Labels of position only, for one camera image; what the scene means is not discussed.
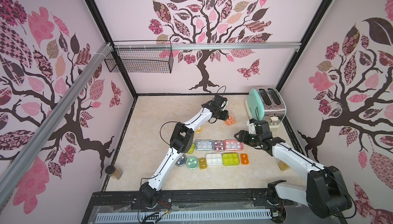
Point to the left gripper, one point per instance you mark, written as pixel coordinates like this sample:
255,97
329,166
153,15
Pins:
224,117

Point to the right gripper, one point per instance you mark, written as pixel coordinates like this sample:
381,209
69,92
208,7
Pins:
245,136

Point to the orange small pillbox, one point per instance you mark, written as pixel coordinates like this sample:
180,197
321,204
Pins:
231,120

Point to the orange two-cell pillbox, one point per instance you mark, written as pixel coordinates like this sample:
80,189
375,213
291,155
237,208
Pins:
244,159

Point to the pink rectangular pillbox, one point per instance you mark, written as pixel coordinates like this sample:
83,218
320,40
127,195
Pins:
233,145

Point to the lime green square pillbox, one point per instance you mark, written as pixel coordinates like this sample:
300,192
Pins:
230,159

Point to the teal rectangular pillbox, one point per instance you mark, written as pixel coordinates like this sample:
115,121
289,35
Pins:
204,145

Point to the white square pillbox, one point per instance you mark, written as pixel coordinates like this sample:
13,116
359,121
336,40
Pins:
214,159

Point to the yellow small pillbox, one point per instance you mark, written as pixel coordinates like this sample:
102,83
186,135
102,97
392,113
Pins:
203,163

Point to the green round pillbox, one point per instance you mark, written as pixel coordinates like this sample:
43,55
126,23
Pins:
192,162

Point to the navy round pillbox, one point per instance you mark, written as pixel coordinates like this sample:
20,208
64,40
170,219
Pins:
181,161

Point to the magenta small pillbox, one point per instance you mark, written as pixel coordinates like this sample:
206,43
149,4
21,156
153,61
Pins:
219,145

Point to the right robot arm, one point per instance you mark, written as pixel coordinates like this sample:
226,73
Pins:
325,192

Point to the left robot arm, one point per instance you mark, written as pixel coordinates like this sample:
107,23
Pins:
180,143

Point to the mint green toaster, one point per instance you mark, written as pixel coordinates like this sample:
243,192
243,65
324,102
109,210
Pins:
266,103

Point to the yellow jar black lid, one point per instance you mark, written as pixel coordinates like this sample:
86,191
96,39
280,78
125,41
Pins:
283,166

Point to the brown lidded jar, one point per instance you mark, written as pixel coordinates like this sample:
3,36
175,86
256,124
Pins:
113,172

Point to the aluminium rail bar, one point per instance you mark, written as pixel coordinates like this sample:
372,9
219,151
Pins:
211,46

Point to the black wire basket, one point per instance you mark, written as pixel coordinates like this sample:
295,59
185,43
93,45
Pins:
141,56

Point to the white cable duct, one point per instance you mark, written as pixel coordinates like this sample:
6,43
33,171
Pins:
182,216

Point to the left aluminium rail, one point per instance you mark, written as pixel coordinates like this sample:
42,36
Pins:
27,155

